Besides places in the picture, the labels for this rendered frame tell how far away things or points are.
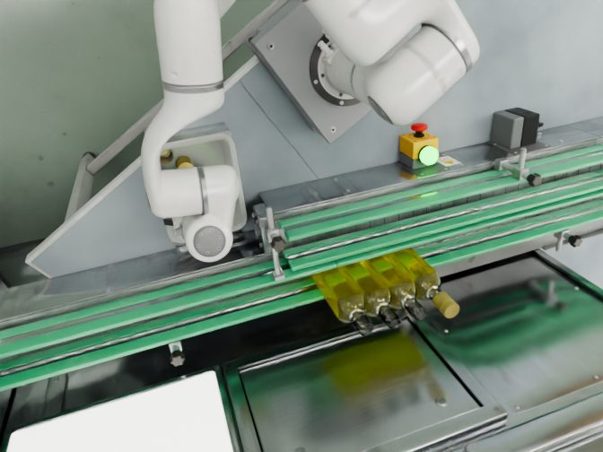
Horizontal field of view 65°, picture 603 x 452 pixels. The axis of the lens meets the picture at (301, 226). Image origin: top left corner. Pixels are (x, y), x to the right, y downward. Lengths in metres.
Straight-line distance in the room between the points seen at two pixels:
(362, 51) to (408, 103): 0.10
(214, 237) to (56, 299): 0.47
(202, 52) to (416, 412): 0.72
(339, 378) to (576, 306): 0.62
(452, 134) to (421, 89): 0.61
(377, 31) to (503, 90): 0.74
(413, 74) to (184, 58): 0.31
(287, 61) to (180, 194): 0.37
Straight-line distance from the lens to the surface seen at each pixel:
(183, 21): 0.66
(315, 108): 0.99
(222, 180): 0.74
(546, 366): 1.15
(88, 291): 1.10
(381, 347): 1.08
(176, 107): 0.69
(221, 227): 0.75
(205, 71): 0.67
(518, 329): 1.22
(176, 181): 0.73
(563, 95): 1.53
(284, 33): 0.96
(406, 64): 0.72
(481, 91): 1.34
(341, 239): 1.08
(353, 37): 0.68
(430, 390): 1.00
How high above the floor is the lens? 1.77
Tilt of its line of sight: 58 degrees down
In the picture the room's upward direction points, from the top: 144 degrees clockwise
